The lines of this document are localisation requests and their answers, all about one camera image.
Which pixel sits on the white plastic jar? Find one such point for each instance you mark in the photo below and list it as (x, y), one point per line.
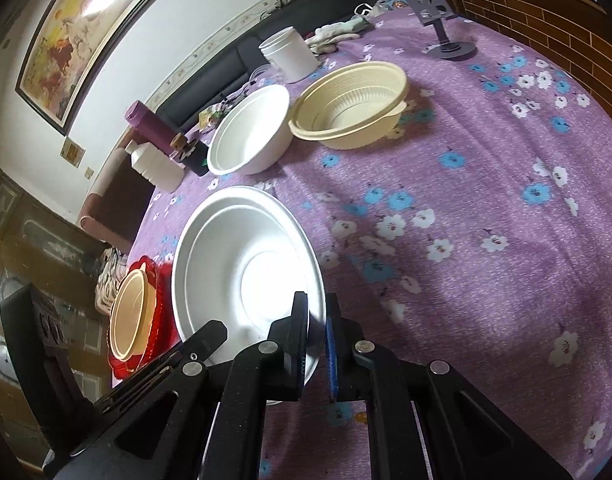
(293, 55)

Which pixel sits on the black leather sofa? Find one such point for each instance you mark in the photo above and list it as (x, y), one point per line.
(211, 85)

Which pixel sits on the grey phone stand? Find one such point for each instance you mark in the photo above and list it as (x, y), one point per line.
(448, 47)

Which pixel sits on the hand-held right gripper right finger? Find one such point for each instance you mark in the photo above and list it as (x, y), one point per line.
(331, 360)

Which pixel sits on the white foam bowl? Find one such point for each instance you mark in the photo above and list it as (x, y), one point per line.
(226, 280)
(246, 135)

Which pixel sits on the cream ribbed plastic bowl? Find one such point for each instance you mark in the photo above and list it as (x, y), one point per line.
(128, 320)
(356, 130)

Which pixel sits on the white work gloves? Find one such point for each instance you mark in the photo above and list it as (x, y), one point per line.
(331, 35)

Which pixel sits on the purple thermos flask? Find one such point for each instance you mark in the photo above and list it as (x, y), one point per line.
(151, 127)

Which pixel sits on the red plastic plate gold print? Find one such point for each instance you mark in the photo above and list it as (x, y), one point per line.
(121, 370)

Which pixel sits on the patterned blanket bundle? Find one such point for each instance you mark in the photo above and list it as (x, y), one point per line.
(108, 280)

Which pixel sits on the dark wooden glass cabinet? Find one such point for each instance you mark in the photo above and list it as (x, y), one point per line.
(36, 240)

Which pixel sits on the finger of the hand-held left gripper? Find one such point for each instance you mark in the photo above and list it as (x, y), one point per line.
(208, 337)

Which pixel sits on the small dark jar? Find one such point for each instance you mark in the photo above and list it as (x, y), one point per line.
(196, 160)

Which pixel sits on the wooden brick-pattern counter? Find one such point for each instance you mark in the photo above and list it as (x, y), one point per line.
(536, 25)

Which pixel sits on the small yellow wall plaque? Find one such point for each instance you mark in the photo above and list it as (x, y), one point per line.
(72, 152)

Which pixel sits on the white plastic bottle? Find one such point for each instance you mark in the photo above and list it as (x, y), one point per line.
(156, 170)

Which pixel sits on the framed painting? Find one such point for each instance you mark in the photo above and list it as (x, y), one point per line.
(86, 25)

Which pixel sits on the clear printed plastic bag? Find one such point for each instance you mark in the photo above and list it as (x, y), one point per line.
(388, 5)

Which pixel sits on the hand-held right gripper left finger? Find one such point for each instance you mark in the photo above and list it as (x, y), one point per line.
(293, 350)

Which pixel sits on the brown armchair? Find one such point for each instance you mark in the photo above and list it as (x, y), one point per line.
(121, 200)

